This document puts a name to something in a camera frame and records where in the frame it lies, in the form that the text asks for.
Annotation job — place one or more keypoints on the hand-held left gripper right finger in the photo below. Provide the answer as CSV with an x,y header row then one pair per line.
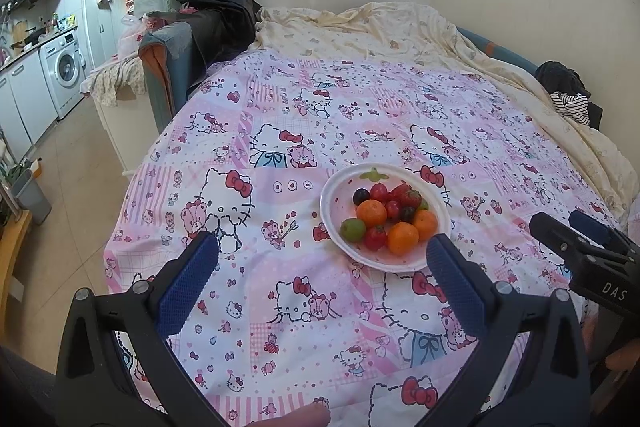
x,y
455,287

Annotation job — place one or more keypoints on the red cherry tomato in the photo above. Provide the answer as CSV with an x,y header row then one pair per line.
x,y
392,208
378,191
375,237

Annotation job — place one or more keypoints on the red strawberry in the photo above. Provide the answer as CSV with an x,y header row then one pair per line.
x,y
413,198
399,192

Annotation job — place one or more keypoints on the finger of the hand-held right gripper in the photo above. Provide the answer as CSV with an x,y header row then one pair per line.
x,y
550,227
590,222

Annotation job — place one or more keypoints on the dark purple plum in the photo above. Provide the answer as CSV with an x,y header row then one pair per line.
x,y
361,196
407,213

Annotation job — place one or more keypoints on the cream duvet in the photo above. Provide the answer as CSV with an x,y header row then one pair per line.
x,y
375,32

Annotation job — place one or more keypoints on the white plastic plate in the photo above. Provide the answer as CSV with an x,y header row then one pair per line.
x,y
336,202

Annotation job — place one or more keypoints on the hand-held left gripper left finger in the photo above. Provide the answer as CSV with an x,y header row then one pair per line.
x,y
187,287

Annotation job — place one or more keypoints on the pink cartoon printed blanket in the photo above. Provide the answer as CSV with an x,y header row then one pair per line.
x,y
300,132

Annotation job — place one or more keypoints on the person's right hand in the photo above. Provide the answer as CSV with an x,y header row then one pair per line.
x,y
627,359

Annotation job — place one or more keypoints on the black jacket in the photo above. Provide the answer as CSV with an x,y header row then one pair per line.
x,y
215,2

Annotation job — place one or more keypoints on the orange mandarin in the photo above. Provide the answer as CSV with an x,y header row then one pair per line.
x,y
371,213
426,225
403,238

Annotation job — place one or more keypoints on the pale pink bag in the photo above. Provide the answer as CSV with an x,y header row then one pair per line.
x,y
132,32

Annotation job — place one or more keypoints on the striped garment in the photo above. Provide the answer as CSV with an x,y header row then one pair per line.
x,y
572,103

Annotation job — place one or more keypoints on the grey trash bin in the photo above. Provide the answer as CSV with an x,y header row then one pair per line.
x,y
30,197

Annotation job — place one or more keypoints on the floral cloth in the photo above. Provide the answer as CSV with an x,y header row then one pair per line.
x,y
112,79

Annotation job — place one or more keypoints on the striped folded clothes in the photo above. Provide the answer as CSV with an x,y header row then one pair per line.
x,y
562,74

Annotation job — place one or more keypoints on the teal bed edge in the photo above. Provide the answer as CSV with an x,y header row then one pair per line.
x,y
500,47

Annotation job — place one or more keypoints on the white kitchen cabinets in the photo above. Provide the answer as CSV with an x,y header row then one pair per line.
x,y
25,97

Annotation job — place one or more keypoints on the white washing machine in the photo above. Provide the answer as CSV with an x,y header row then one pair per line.
x,y
62,69

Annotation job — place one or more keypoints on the tall white cabinet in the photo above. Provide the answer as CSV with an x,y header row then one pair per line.
x,y
100,27

